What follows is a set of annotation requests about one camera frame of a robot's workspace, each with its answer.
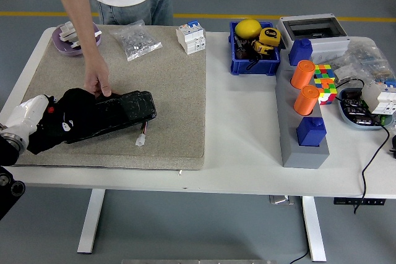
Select person's right hand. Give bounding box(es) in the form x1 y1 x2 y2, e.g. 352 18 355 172
83 49 112 98

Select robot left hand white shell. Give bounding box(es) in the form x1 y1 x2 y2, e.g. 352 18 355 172
4 94 75 141

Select black rag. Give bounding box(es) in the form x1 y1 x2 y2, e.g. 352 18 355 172
27 88 129 155

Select black desk control panel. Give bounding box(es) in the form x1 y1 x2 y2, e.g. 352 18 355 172
333 197 387 206

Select purple plastic bowl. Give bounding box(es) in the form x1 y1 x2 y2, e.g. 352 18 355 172
51 22 102 57

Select clear bag of screws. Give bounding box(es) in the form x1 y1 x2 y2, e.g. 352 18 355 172
110 19 163 62

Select white plastic strips stack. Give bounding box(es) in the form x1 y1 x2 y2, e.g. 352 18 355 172
58 20 78 41

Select grey-brown mat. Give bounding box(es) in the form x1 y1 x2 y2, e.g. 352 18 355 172
14 24 207 171

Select white table leg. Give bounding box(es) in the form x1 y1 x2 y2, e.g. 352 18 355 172
301 195 327 262
76 189 106 254

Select brown cylindrical part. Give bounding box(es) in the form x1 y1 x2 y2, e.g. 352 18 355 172
235 48 252 61

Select yellow ball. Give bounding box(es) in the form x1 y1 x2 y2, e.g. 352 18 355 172
234 19 263 40

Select blue plastic bin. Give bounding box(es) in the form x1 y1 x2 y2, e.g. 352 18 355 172
228 20 281 76

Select yellow black tool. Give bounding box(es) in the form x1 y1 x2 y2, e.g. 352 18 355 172
250 40 275 57

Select yellow tape measure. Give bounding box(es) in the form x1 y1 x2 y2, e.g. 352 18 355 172
258 27 282 47

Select blue block with knob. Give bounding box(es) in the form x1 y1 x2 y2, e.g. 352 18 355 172
296 116 328 147
288 38 314 67

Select orange cylinder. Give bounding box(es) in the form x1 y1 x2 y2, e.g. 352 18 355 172
293 84 320 116
290 59 316 90

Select grey metal box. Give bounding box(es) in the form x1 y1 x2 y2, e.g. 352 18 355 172
268 195 295 205

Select grey block holder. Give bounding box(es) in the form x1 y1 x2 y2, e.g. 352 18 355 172
274 49 331 169

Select colourful puzzle cube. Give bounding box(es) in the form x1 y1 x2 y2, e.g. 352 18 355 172
314 78 338 106
312 64 337 87

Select white electrical distribution box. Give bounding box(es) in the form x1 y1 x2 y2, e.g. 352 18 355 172
275 13 351 57

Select clear bag with white label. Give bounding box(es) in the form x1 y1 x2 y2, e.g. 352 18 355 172
332 64 359 82

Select light blue bowl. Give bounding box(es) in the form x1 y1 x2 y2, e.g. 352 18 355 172
336 87 394 131

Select dark electronic parts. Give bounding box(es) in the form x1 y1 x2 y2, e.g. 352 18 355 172
342 89 383 126

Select clear bag of electronic parts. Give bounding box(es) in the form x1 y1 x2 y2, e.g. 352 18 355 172
346 40 396 85

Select white circuit breaker module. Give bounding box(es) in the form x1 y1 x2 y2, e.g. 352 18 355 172
361 80 396 115

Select white connector with wires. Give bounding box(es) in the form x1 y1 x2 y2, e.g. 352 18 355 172
135 122 149 147

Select white circuit breaker blue switch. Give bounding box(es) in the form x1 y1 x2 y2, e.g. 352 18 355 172
175 19 207 56

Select black floor cable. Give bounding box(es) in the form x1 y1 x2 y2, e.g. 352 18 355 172
289 249 311 264

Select black power cable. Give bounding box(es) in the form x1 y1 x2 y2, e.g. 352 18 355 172
335 78 390 215

